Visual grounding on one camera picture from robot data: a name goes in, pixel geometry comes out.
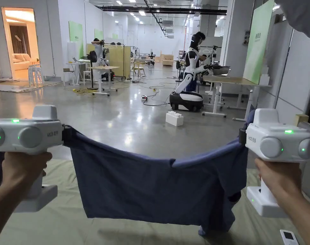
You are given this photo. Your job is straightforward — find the person's right forearm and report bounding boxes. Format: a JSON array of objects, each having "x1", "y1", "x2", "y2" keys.
[{"x1": 277, "y1": 187, "x2": 310, "y2": 245}]

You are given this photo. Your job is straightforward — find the white humanoid robot on wheels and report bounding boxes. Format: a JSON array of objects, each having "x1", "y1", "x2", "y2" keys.
[{"x1": 169, "y1": 49, "x2": 232, "y2": 112}]

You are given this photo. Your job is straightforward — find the person's right hand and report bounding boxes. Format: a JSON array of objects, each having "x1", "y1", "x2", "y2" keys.
[{"x1": 254, "y1": 157, "x2": 303, "y2": 203}]

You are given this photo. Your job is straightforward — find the large white building brick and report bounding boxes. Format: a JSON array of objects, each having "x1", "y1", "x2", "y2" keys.
[{"x1": 165, "y1": 111, "x2": 184, "y2": 127}]

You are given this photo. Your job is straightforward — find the black pedestal fan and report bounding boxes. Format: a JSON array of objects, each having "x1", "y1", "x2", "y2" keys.
[{"x1": 88, "y1": 50, "x2": 98, "y2": 90}]

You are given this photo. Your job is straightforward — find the person's left forearm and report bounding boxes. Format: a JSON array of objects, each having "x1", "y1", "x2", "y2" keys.
[{"x1": 0, "y1": 182, "x2": 26, "y2": 245}]

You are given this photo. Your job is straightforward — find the white remote control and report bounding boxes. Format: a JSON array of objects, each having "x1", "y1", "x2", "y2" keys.
[{"x1": 280, "y1": 229, "x2": 299, "y2": 245}]

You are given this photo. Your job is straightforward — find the standing desk with wooden top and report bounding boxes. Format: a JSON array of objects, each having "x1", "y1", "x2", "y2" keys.
[{"x1": 89, "y1": 65, "x2": 120, "y2": 97}]

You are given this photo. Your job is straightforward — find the wooden desk with white legs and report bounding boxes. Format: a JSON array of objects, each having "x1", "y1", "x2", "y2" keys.
[{"x1": 202, "y1": 75, "x2": 272, "y2": 121}]

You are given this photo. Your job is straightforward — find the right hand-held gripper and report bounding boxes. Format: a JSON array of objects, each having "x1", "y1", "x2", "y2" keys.
[{"x1": 238, "y1": 108, "x2": 310, "y2": 218}]

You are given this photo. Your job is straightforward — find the cream sofa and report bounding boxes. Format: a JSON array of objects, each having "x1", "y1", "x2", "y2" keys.
[{"x1": 11, "y1": 53, "x2": 40, "y2": 71}]

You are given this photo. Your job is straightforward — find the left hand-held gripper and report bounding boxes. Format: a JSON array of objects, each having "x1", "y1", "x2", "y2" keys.
[{"x1": 0, "y1": 104, "x2": 73, "y2": 213}]

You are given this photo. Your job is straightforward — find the dark blue shirt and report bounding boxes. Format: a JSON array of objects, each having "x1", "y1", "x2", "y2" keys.
[{"x1": 64, "y1": 109, "x2": 256, "y2": 237}]

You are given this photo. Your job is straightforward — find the pale green display board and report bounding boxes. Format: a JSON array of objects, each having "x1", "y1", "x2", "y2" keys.
[{"x1": 243, "y1": 0, "x2": 276, "y2": 85}]

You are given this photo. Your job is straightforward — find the small white table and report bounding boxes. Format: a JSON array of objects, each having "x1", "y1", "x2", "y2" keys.
[{"x1": 63, "y1": 62, "x2": 87, "y2": 86}]

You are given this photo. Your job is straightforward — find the person's left hand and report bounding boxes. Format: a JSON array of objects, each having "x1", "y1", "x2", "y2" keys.
[{"x1": 1, "y1": 152, "x2": 53, "y2": 203}]

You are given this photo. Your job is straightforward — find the light wooden chair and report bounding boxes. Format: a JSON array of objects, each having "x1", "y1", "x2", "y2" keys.
[{"x1": 131, "y1": 61, "x2": 147, "y2": 78}]

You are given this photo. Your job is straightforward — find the white stepped blocks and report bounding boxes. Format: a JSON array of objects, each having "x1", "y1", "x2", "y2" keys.
[{"x1": 261, "y1": 63, "x2": 273, "y2": 86}]

